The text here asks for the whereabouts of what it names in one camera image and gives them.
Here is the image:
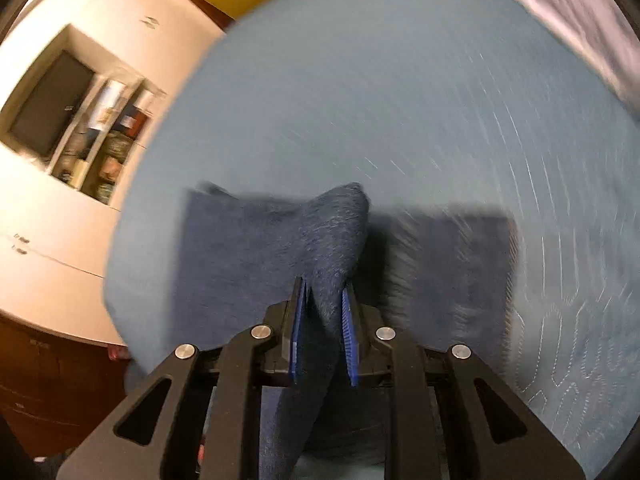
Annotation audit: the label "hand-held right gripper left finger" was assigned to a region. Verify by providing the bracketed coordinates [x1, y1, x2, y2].
[55, 276, 313, 480]

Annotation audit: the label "blue quilted bedspread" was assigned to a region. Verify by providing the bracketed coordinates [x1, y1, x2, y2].
[102, 0, 640, 480]

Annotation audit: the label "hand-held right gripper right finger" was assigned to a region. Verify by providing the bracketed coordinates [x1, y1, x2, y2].
[341, 285, 586, 480]

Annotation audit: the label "white wall cabinet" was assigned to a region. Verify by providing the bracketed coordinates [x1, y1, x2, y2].
[0, 0, 236, 348]

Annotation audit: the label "dark wooden dresser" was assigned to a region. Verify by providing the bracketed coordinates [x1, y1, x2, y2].
[0, 310, 132, 461]

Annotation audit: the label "blue denim pants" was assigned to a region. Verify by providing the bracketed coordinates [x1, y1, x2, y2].
[172, 182, 520, 480]

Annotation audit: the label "black screen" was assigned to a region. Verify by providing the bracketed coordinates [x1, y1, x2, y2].
[10, 52, 96, 157]

